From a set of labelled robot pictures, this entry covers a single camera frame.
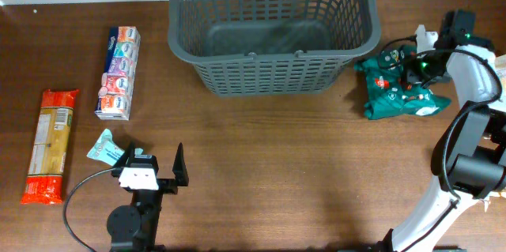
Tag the grey plastic basket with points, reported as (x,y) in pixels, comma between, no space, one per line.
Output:
(271,47)

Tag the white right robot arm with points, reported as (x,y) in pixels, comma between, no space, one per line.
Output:
(468,162)

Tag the beige noodle packet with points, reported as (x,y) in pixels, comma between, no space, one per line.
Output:
(500,67)

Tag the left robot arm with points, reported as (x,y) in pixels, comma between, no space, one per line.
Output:
(133,227)

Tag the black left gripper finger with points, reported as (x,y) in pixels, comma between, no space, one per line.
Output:
(179,168)
(127,156)

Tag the light blue white tube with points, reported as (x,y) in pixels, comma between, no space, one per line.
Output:
(106,150)

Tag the green coffee bag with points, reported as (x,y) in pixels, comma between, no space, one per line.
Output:
(387,97)

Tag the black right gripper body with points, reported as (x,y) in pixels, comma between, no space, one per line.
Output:
(423,69)

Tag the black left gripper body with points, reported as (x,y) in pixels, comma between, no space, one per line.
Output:
(168,186)

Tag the orange spaghetti packet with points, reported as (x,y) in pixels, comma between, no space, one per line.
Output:
(43,183)

